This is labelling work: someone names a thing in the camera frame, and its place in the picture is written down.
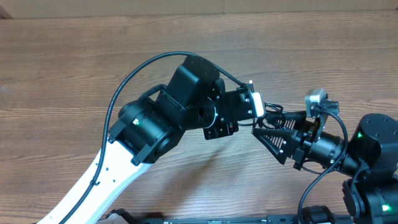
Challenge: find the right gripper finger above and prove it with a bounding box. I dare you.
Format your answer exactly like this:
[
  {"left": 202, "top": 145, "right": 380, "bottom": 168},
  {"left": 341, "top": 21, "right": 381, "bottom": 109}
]
[
  {"left": 266, "top": 111, "right": 307, "bottom": 130},
  {"left": 252, "top": 128, "right": 299, "bottom": 164}
]

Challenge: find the black cable bundle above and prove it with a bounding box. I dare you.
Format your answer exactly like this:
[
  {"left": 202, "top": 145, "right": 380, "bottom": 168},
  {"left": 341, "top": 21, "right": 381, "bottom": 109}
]
[{"left": 238, "top": 102, "right": 289, "bottom": 130}]

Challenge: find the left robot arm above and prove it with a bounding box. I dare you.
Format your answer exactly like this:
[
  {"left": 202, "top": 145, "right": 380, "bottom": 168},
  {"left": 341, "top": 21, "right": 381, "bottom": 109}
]
[{"left": 42, "top": 52, "right": 265, "bottom": 223}]

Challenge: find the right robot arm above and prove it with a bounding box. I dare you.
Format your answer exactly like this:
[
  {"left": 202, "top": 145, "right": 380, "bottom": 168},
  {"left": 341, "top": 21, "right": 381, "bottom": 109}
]
[{"left": 252, "top": 110, "right": 397, "bottom": 223}]

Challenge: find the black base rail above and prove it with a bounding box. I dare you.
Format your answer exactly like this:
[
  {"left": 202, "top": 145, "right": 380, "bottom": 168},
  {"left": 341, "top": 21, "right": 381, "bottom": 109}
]
[{"left": 133, "top": 214, "right": 299, "bottom": 224}]

